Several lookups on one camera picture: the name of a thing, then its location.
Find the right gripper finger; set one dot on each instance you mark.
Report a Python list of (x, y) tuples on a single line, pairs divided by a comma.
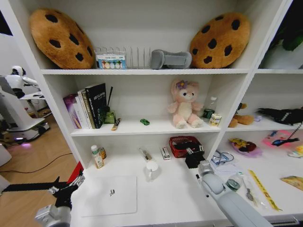
[(189, 151), (201, 149)]

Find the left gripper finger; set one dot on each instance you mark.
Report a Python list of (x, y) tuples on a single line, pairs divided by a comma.
[(28, 187), (77, 180)]

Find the red plastic basket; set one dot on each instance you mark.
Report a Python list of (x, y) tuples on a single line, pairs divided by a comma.
[(175, 152)]

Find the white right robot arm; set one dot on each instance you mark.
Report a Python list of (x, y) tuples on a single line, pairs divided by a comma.
[(227, 203)]

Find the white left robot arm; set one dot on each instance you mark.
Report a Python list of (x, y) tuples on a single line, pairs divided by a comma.
[(52, 216)]

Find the red panel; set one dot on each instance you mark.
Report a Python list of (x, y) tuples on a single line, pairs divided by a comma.
[(76, 171)]

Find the black flat item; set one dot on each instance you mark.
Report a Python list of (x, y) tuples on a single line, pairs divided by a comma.
[(180, 146)]

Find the white red small box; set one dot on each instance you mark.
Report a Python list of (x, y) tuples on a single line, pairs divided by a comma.
[(165, 153)]

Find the bottle with green cap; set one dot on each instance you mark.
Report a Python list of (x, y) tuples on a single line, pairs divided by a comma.
[(97, 158)]

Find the white yellow small jar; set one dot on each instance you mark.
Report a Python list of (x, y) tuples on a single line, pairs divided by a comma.
[(215, 120)]

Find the white paper sheet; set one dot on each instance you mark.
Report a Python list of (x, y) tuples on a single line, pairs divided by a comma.
[(228, 168)]

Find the white laptop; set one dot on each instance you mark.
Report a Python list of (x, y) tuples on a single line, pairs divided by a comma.
[(109, 196)]

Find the dark green can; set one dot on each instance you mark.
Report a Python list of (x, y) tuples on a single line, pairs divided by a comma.
[(208, 114)]

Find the small amber bottle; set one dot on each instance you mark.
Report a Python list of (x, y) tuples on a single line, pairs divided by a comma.
[(103, 153)]

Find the white mug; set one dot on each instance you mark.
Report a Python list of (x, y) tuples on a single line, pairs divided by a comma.
[(152, 169)]

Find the silver pen tool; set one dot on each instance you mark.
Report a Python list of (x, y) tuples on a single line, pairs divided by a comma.
[(145, 154)]

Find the pink plush bunny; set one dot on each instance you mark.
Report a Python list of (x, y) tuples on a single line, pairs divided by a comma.
[(185, 106)]

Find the yellow red plush toy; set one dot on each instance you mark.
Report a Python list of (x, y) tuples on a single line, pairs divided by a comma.
[(246, 147)]

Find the clear bottle white cap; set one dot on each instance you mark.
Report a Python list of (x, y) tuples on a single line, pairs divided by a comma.
[(212, 102)]

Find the white shelf unit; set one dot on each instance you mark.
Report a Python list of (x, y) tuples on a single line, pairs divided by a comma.
[(146, 127)]

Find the brown plush dog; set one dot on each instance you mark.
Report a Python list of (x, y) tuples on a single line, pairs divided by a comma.
[(242, 118)]

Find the green toy car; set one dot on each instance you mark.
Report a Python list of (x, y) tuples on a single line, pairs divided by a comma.
[(145, 121)]

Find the wrapped metal spoon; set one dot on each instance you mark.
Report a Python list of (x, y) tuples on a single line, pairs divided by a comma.
[(249, 192)]

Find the small purple cup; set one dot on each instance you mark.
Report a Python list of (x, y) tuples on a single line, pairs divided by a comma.
[(258, 118)]

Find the orange snack bar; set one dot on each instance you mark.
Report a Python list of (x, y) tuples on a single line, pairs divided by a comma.
[(116, 124)]

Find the white book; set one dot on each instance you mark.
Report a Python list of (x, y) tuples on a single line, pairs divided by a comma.
[(80, 111)]

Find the striped spine book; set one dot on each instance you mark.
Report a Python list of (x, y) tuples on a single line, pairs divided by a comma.
[(85, 111)]

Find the green reed diffuser bottle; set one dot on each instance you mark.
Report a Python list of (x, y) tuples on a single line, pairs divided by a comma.
[(109, 117)]

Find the pink toy board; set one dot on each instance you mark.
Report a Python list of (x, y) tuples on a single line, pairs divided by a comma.
[(272, 138)]

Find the yellow printed ribbon strip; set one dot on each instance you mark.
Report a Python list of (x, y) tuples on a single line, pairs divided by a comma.
[(262, 189)]

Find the purple box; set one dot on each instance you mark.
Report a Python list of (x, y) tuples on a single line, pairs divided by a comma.
[(70, 106)]

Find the white wheeled machine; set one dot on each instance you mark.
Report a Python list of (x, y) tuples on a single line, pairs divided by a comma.
[(14, 113)]

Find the black book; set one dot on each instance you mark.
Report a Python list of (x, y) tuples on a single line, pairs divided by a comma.
[(95, 104)]

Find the black plush toy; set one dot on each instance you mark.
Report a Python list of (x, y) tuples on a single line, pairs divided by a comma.
[(281, 116)]

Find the grey neck pillow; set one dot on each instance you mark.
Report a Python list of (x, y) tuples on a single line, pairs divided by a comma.
[(170, 59)]

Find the pale yellow green toy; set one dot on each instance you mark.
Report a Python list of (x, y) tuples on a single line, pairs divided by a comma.
[(297, 151)]

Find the yellow packet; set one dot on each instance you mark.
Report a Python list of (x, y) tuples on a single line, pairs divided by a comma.
[(293, 182)]

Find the white humanoid robot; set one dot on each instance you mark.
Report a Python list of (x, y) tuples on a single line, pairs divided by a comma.
[(20, 79)]

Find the brown cookie plush pillow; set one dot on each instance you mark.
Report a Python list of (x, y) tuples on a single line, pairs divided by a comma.
[(220, 40), (59, 35)]

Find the blue printed small box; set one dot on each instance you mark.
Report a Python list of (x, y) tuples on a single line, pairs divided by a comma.
[(111, 62)]

